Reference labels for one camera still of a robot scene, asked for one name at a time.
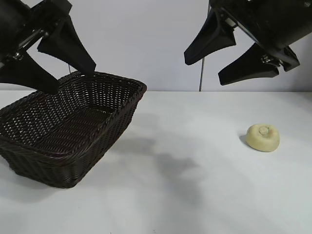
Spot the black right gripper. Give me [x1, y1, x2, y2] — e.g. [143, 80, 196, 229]
[183, 0, 312, 86]

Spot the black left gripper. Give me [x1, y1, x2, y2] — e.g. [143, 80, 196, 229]
[0, 0, 97, 95]

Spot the dark brown woven basket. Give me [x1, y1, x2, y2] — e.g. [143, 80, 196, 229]
[0, 71, 148, 189]

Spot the pale yellow egg yolk pastry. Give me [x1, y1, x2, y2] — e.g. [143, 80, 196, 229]
[246, 123, 280, 153]

